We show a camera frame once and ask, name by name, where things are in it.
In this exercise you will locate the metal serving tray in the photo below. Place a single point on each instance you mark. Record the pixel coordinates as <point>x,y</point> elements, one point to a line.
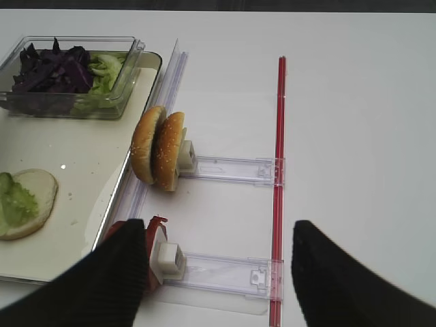
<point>88,158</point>

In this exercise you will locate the stack of red meat slices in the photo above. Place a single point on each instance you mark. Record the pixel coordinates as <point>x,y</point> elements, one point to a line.
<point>155,235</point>

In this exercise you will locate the sesame bun outer half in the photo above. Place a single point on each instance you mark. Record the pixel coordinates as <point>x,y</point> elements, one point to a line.
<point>141,149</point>

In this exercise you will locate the white pusher block upper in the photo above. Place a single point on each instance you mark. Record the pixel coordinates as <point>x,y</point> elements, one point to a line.
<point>186,161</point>

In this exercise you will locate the clear rail track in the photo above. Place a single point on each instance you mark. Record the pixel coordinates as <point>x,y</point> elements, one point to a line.
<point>258,171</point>
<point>250,277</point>

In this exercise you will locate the white pusher block lower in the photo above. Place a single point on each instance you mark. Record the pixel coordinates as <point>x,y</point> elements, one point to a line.
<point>167,261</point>

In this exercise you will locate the red strip right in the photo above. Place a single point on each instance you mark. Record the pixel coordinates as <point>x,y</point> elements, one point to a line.
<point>277,225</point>

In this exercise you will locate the clear rail track lower right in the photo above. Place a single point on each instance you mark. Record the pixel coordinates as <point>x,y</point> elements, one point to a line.
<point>250,277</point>

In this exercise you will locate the green lettuce in container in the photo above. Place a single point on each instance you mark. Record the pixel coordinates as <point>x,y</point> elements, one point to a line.
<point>104,68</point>

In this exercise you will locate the lettuce leaf on bun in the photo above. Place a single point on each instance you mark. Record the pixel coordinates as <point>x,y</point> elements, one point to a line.
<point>19,208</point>

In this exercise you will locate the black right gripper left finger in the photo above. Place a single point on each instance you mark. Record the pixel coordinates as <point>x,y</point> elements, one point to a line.
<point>103,289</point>

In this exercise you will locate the sesame bun half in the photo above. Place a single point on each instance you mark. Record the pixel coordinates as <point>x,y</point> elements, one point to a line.
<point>167,148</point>
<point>141,149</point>

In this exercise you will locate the shredded purple cabbage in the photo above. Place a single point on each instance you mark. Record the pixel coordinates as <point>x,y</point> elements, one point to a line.
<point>53,70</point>

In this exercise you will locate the clear rail track upper right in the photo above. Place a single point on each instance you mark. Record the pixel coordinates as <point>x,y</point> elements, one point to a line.
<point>258,171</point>

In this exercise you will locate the clear plastic salad container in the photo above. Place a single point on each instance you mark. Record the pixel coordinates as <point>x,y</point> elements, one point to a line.
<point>60,105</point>

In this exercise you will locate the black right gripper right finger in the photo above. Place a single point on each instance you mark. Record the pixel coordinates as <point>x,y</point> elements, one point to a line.
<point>334,289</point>

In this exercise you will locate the white pusher block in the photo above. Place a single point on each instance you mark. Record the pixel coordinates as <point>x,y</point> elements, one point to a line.
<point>167,261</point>
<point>186,161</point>

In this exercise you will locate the white bun base on tray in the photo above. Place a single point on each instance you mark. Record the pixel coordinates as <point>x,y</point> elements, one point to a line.
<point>44,186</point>

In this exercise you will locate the clear divider strip right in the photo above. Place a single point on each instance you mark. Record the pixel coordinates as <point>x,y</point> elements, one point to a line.
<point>164,95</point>

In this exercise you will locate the sesame bun inner half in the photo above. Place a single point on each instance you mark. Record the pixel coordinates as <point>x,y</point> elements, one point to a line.
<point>167,148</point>

